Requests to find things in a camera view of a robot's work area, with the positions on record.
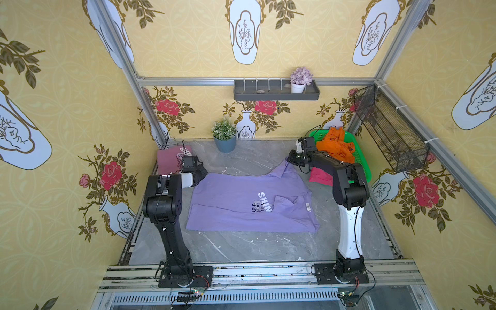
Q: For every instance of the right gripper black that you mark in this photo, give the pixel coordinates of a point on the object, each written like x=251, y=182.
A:
x=293, y=157

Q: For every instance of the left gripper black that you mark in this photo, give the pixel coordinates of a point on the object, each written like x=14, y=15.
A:
x=186, y=158

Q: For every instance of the purple t-shirt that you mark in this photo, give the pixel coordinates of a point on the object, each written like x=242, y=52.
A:
x=276, y=202

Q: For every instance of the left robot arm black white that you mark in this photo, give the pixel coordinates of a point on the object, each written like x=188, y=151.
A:
x=163, y=207

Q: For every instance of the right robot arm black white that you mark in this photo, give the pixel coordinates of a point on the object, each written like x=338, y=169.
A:
x=350, y=192

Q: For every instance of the green plastic basket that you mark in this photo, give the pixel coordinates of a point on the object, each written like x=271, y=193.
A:
x=359, y=156

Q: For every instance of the orange t-shirt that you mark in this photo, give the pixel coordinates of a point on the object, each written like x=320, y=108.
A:
x=333, y=143

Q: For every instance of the magenta t-shirt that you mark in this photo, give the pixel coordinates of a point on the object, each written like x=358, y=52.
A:
x=319, y=176

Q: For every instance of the green plant blue pot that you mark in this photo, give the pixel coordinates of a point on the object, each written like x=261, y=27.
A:
x=224, y=134

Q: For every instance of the purple flower white pot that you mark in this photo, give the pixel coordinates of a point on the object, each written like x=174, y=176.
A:
x=300, y=79

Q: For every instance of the grey wall shelf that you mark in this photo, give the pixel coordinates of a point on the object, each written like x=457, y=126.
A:
x=272, y=90

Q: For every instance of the black wire mesh basket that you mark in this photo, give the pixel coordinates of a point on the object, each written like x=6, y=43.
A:
x=400, y=144

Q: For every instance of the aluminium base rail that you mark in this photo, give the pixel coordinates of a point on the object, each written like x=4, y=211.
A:
x=385, y=284

